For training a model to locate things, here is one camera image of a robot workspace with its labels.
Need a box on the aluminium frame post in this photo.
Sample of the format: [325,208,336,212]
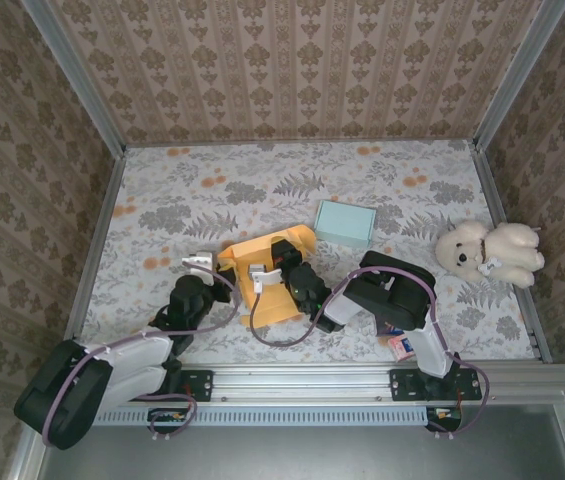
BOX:
[20,0,128,157]
[471,0,565,151]

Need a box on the white plush toy dog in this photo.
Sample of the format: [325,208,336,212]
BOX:
[434,219,546,289]

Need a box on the white slotted cable duct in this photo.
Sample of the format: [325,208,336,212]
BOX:
[94,405,426,427]

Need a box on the grey metal sheet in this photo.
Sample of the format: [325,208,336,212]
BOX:
[36,404,565,480]

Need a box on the aluminium table side rail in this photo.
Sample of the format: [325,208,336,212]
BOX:
[59,149,127,351]
[471,144,554,364]

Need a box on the light blue paper box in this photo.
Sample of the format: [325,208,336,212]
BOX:
[313,199,378,251]

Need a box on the floral patterned table cover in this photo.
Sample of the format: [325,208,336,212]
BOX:
[74,139,536,364]

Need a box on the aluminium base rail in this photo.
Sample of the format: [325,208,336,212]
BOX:
[176,362,565,404]

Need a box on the orange paper box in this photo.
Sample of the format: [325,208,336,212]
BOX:
[216,224,319,330]

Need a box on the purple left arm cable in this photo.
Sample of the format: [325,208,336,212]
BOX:
[41,264,243,449]

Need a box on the pink small packet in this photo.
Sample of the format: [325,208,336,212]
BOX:
[387,333,419,362]

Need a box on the black connector board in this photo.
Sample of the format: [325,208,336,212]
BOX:
[147,407,188,435]
[424,405,463,434]

